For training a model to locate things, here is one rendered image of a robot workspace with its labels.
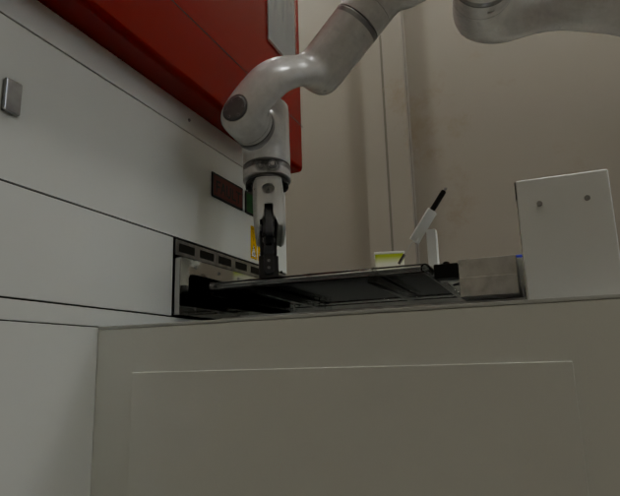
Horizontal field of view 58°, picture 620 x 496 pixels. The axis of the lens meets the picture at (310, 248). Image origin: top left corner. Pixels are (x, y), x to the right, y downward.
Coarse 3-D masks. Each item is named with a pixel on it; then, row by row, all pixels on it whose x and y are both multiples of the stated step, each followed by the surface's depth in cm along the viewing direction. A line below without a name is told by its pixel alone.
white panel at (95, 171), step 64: (0, 0) 65; (0, 64) 64; (64, 64) 73; (0, 128) 63; (64, 128) 72; (128, 128) 84; (192, 128) 101; (0, 192) 62; (64, 192) 71; (128, 192) 83; (192, 192) 99; (0, 256) 62; (64, 256) 70; (128, 256) 81; (0, 320) 61; (64, 320) 69; (128, 320) 80; (192, 320) 95
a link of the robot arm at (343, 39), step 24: (336, 24) 97; (360, 24) 97; (312, 48) 98; (336, 48) 97; (360, 48) 99; (264, 72) 92; (288, 72) 92; (312, 72) 94; (336, 72) 98; (240, 96) 91; (264, 96) 91; (240, 120) 91; (264, 120) 93; (240, 144) 97
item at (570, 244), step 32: (544, 192) 62; (576, 192) 61; (608, 192) 59; (544, 224) 61; (576, 224) 60; (608, 224) 59; (544, 256) 61; (576, 256) 60; (608, 256) 58; (544, 288) 60; (576, 288) 59; (608, 288) 58
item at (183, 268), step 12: (180, 264) 91; (192, 264) 94; (204, 264) 98; (180, 276) 91; (192, 276) 96; (204, 276) 97; (216, 276) 101; (228, 276) 105; (240, 276) 109; (180, 288) 90; (180, 300) 90; (180, 312) 90; (192, 312) 93; (204, 312) 96; (216, 312) 100; (228, 312) 104; (240, 312) 108; (252, 312) 112
